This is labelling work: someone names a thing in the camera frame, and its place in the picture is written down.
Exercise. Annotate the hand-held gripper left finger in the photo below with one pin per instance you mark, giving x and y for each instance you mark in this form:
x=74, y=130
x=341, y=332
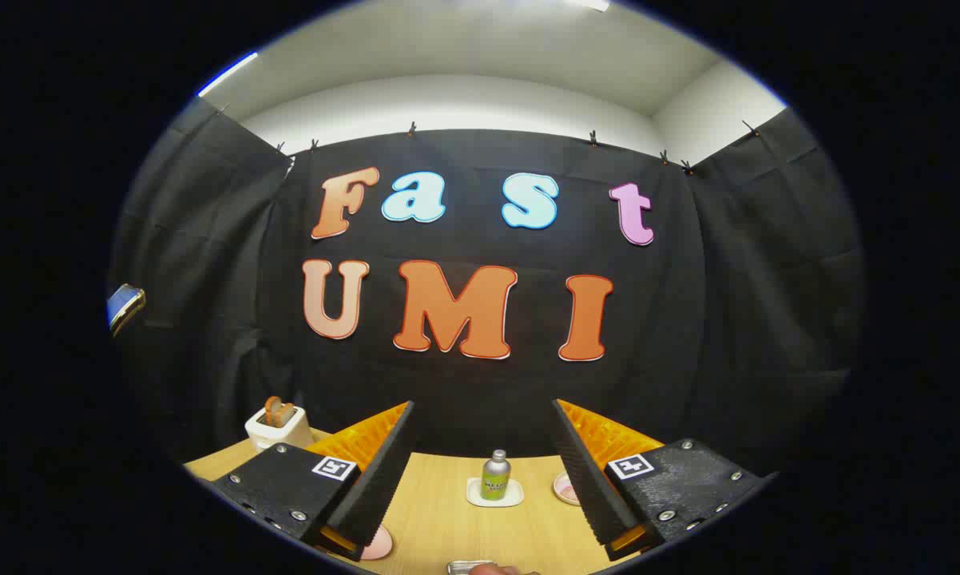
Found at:
x=376, y=495

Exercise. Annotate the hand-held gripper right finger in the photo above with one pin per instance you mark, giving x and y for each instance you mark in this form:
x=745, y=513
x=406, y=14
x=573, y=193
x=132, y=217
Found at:
x=588, y=487

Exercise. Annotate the oval plate with food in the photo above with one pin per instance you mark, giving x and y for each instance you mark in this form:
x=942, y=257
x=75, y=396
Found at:
x=564, y=489

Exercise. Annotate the pink round plate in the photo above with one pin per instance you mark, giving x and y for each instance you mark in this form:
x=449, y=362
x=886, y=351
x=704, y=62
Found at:
x=379, y=545

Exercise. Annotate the green label metal bottle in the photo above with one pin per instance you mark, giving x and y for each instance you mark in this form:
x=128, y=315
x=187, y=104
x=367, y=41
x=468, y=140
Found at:
x=495, y=479

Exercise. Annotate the white square coaster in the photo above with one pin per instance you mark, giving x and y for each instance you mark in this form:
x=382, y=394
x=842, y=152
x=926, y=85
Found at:
x=474, y=497

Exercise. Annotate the cream white toaster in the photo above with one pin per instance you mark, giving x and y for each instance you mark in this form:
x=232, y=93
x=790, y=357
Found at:
x=276, y=435

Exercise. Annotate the perforated steel basket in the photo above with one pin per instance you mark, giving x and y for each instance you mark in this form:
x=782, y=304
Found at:
x=468, y=568

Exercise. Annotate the toasted bread slice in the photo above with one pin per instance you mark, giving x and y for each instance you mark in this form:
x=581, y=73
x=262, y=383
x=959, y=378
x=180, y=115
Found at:
x=276, y=411

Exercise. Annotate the blue and gold object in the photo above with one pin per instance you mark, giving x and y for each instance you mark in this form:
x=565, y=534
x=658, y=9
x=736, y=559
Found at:
x=124, y=307

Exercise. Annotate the ceiling light strip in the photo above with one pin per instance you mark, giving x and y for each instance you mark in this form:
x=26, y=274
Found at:
x=228, y=73

